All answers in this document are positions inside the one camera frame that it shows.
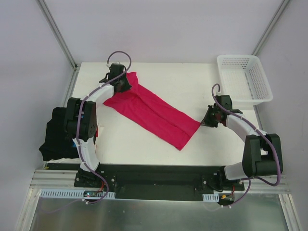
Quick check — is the pink t shirt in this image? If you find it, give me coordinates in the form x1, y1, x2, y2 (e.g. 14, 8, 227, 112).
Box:
104, 72, 200, 151

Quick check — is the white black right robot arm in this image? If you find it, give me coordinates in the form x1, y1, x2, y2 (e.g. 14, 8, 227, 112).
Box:
201, 95, 283, 190

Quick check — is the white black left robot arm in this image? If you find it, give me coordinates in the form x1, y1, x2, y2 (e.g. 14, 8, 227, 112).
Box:
64, 63, 131, 187

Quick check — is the white perforated plastic basket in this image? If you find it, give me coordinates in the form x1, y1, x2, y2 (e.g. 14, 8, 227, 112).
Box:
217, 55, 273, 107

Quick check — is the black folded t shirt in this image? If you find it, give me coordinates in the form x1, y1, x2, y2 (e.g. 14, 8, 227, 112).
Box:
39, 107, 78, 161

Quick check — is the white red folded shirt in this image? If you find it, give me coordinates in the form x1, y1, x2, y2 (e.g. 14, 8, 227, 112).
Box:
45, 158, 80, 164

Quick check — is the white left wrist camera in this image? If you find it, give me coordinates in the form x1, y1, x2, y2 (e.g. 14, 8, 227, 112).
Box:
106, 61, 121, 69

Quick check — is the white slotted cable duct right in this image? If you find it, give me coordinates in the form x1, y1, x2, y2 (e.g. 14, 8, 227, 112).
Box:
202, 193, 219, 203

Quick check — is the white slotted cable duct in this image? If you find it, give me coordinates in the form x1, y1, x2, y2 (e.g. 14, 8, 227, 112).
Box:
40, 189, 116, 200
202, 193, 219, 203

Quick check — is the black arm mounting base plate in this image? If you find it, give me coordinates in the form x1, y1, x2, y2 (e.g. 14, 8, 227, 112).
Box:
47, 163, 244, 201

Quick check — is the aluminium frame rail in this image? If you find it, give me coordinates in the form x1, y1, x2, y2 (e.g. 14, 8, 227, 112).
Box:
30, 169, 80, 187

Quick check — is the white slotted cable duct left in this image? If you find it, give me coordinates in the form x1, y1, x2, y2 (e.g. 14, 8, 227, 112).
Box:
40, 189, 116, 200

